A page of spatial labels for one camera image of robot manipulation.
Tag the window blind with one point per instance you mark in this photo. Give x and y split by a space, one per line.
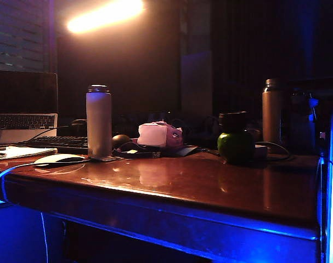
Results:
18 33

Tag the glowing lamp bar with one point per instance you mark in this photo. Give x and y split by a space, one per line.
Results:
106 15

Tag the silver thermos bottle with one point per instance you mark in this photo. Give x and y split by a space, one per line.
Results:
99 123

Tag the white computer mouse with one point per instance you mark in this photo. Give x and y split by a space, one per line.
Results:
59 159

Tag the id badge card holder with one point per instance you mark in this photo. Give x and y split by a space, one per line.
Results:
106 159

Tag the brown thermos bottle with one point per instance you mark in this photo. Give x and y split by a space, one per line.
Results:
273 115

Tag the silver laptop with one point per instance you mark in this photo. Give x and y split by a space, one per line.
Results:
23 109

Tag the green apple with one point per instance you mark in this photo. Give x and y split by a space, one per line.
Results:
234 148

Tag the black keyboard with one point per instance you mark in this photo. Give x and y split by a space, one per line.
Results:
59 142

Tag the black spiral notebook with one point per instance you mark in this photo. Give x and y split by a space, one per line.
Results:
3 145

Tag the brown round fruit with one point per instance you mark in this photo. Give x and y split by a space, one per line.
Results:
121 140

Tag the white notepad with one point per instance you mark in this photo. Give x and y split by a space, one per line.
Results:
26 152

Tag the pink tissue pack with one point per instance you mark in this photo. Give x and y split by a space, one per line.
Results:
158 134

